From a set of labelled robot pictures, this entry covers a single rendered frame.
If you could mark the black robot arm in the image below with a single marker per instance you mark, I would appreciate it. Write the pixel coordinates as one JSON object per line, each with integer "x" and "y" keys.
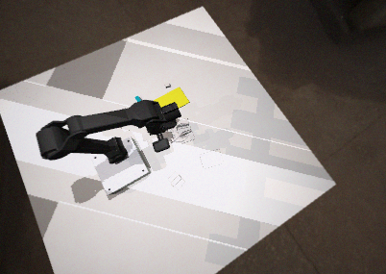
{"x": 55, "y": 142}

